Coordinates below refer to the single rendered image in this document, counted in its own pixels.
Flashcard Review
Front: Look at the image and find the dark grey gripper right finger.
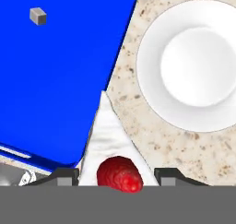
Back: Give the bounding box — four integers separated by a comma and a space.
153, 167, 210, 187

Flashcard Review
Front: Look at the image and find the white cake slice with strawberry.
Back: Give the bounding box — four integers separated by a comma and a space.
77, 90, 160, 194

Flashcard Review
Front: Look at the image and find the small beige cube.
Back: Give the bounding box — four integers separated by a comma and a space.
29, 6, 48, 27

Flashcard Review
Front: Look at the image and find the blue tray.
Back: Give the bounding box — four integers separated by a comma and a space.
0, 0, 139, 176

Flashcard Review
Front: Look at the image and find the grey metal sink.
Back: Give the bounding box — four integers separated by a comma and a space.
0, 162, 52, 187

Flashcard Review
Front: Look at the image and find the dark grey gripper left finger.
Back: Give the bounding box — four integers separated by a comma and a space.
27, 167, 80, 187

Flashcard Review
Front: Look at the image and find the white round plate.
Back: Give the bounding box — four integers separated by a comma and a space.
136, 0, 236, 134

